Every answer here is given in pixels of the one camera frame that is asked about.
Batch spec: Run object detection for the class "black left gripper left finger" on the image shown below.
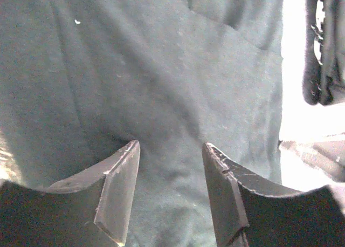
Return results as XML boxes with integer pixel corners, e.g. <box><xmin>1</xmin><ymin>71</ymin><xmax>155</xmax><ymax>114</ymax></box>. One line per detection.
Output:
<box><xmin>1</xmin><ymin>140</ymin><xmax>140</xmax><ymax>246</ymax></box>

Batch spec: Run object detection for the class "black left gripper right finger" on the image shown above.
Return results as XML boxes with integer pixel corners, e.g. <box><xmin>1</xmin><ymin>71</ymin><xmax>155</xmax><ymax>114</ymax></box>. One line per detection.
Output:
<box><xmin>202</xmin><ymin>143</ymin><xmax>344</xmax><ymax>246</ymax></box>

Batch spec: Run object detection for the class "black t-shirt with blue logo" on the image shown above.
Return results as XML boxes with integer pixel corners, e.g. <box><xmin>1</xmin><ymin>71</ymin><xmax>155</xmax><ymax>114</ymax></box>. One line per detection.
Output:
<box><xmin>1</xmin><ymin>0</ymin><xmax>283</xmax><ymax>246</ymax></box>

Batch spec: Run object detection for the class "folded black t-shirt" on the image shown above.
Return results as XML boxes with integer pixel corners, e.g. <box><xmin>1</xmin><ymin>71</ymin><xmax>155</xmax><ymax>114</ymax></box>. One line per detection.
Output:
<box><xmin>302</xmin><ymin>0</ymin><xmax>344</xmax><ymax>106</ymax></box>

